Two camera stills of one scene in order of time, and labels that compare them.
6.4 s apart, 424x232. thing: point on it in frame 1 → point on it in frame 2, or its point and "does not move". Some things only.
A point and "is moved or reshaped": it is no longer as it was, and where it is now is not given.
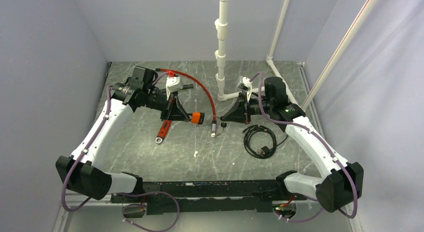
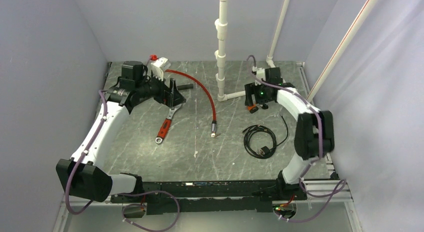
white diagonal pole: (372, 2) does not move
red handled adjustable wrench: (164, 128) does not move
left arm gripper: (177, 112) → (170, 97)
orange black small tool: (197, 118) is moved or reshaped
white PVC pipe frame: (222, 26) does not move
